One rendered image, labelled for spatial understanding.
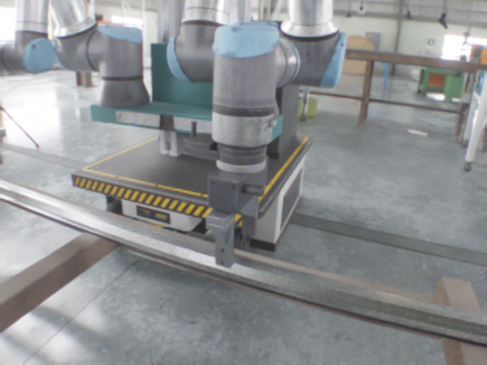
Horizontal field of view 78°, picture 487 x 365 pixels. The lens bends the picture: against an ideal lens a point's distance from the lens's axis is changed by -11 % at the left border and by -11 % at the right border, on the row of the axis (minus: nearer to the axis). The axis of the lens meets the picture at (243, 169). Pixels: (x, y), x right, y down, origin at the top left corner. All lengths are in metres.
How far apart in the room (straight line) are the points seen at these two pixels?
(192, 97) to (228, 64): 0.74
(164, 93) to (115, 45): 0.24
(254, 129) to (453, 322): 0.41
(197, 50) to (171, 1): 0.67
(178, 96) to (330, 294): 0.88
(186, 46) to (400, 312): 0.57
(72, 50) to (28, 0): 0.33
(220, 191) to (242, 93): 0.14
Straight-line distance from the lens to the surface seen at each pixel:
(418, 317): 0.58
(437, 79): 8.88
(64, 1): 1.26
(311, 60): 0.87
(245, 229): 0.62
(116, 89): 1.17
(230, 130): 0.46
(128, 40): 1.16
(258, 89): 0.45
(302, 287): 0.57
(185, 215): 1.01
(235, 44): 0.44
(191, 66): 0.61
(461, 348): 0.59
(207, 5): 0.63
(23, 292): 0.76
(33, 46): 0.97
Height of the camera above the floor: 0.74
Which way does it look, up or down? 21 degrees down
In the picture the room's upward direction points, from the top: 3 degrees clockwise
